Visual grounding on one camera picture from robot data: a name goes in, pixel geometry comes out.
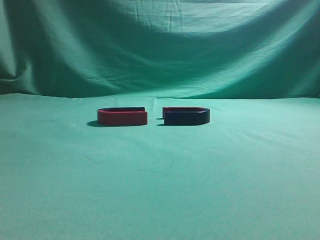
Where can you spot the blue-fronted horseshoe magnet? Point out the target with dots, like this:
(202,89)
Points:
(186,115)

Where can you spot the left red-fronted horseshoe magnet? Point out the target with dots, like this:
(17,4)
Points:
(122,116)

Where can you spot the green cloth backdrop and cover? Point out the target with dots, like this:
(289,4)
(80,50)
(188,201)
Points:
(251,173)

